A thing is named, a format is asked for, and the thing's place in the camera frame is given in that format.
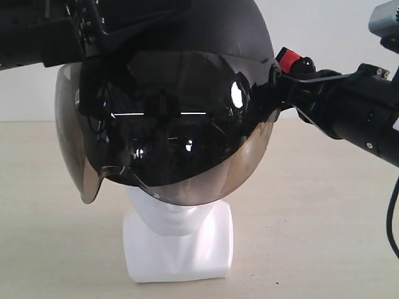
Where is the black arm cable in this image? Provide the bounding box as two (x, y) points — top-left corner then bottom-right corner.
(386, 177), (399, 259)

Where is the white mannequin head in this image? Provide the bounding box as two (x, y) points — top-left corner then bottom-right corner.
(123, 187), (234, 283)

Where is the black helmet with tinted visor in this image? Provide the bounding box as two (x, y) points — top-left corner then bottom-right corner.
(55, 1), (284, 206)

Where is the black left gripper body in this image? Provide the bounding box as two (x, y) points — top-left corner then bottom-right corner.
(280, 64), (390, 140)

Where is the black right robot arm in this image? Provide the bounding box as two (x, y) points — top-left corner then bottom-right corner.
(1, 0), (191, 70)

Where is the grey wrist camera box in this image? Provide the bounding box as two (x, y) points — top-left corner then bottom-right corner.
(368, 1), (398, 37)

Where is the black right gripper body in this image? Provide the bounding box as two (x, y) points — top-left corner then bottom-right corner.
(40, 1), (191, 67)

